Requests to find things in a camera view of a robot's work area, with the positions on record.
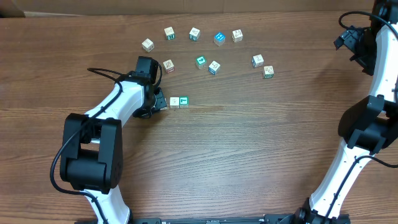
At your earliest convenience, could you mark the wooden block with red print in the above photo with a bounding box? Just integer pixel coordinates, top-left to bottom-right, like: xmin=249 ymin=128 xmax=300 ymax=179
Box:
xmin=169 ymin=97 xmax=180 ymax=109

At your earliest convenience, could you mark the green 7 top block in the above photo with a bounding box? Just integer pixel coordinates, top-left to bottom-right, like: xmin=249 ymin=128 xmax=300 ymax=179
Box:
xmin=179 ymin=96 xmax=189 ymax=108

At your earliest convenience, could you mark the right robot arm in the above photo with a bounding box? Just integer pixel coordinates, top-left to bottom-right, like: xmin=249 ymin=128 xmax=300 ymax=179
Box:
xmin=263 ymin=0 xmax=397 ymax=223

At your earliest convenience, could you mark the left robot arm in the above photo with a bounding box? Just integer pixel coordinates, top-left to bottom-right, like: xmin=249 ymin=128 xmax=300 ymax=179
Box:
xmin=50 ymin=56 xmax=167 ymax=223

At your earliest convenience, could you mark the block with red Y side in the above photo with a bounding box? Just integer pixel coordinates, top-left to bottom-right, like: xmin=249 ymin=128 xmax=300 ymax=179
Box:
xmin=163 ymin=60 xmax=175 ymax=73

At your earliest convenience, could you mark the plain wooden block upper left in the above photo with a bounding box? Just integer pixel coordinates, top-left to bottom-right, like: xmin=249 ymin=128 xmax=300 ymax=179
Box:
xmin=142 ymin=39 xmax=154 ymax=52

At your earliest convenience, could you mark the green 4 top block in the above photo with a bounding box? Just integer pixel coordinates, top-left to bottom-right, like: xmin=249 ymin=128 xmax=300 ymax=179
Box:
xmin=195 ymin=55 xmax=206 ymax=69

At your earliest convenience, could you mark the block with blue side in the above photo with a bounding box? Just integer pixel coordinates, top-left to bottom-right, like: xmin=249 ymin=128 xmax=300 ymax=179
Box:
xmin=208 ymin=60 xmax=221 ymax=75

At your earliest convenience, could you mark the block with green R side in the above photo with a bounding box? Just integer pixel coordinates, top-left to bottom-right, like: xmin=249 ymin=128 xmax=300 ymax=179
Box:
xmin=164 ymin=27 xmax=175 ymax=40

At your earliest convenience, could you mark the block with green J side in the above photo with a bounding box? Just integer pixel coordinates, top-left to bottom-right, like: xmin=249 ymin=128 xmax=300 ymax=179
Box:
xmin=189 ymin=27 xmax=200 ymax=41

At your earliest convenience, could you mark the blue H top block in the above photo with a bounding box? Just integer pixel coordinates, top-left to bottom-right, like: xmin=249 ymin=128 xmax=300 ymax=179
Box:
xmin=214 ymin=32 xmax=226 ymax=47

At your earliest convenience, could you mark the block with green bottom side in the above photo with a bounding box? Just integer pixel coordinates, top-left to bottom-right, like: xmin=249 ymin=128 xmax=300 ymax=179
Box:
xmin=263 ymin=65 xmax=274 ymax=78

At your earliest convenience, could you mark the wooden block with animal drawing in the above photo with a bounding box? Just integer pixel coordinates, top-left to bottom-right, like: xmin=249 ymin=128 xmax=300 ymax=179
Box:
xmin=232 ymin=29 xmax=243 ymax=42

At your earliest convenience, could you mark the right black cable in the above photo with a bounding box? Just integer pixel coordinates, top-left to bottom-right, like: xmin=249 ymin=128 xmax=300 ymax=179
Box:
xmin=323 ymin=11 xmax=398 ymax=220

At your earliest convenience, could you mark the black cable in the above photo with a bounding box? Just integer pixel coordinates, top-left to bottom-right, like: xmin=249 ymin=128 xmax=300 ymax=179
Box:
xmin=49 ymin=63 xmax=164 ymax=224
xmin=323 ymin=11 xmax=398 ymax=220

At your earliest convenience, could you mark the left black cable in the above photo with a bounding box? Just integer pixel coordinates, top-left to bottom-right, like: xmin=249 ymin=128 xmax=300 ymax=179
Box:
xmin=49 ymin=63 xmax=164 ymax=224

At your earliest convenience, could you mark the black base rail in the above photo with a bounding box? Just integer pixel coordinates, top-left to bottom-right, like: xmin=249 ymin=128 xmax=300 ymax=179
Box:
xmin=74 ymin=213 xmax=351 ymax=224

